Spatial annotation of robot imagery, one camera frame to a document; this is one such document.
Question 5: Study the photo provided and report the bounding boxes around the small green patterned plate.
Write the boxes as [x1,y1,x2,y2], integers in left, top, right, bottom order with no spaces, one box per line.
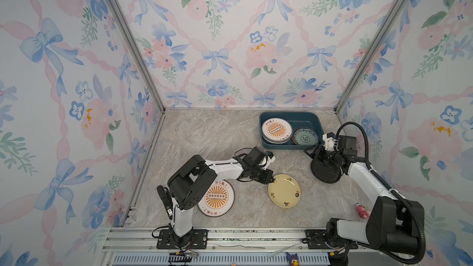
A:
[292,128,320,146]

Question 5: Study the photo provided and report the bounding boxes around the orange sunburst plate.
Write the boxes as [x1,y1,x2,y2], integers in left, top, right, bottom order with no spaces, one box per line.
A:
[198,180,235,217]
[261,118,293,144]

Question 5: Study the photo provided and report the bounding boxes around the pale yellow plate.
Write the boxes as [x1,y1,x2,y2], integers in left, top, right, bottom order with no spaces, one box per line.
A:
[268,174,301,209]

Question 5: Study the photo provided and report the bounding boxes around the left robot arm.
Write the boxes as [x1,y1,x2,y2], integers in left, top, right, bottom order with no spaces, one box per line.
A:
[156,147,275,238]

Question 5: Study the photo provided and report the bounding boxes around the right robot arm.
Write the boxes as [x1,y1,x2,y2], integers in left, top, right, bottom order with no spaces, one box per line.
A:
[305,133,426,265]

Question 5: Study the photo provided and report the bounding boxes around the black round plate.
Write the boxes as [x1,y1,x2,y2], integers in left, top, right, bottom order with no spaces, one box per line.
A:
[310,159,342,183]

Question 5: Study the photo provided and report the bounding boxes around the small pink toy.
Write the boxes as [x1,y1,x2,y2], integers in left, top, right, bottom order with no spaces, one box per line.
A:
[355,203,370,219]

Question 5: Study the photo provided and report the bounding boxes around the small blue toy figure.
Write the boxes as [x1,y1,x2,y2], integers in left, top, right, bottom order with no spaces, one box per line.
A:
[286,252,299,266]

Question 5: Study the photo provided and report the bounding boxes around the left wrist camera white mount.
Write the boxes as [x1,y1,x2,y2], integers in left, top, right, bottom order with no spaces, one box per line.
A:
[259,151,275,169]

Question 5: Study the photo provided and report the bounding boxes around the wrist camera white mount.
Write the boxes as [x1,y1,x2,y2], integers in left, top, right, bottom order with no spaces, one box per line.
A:
[259,151,275,169]
[322,133,338,151]

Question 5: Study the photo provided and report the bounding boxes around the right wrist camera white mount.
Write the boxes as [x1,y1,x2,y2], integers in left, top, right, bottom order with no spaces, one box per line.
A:
[322,133,338,151]

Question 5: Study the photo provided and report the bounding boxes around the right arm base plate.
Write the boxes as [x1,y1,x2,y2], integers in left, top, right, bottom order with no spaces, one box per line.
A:
[303,229,358,251]

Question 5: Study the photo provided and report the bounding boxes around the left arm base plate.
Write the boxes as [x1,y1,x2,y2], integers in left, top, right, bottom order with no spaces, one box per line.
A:
[156,229,209,251]

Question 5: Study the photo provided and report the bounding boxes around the aluminium front rail frame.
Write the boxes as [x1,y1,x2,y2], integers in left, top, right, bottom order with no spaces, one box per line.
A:
[95,227,398,266]

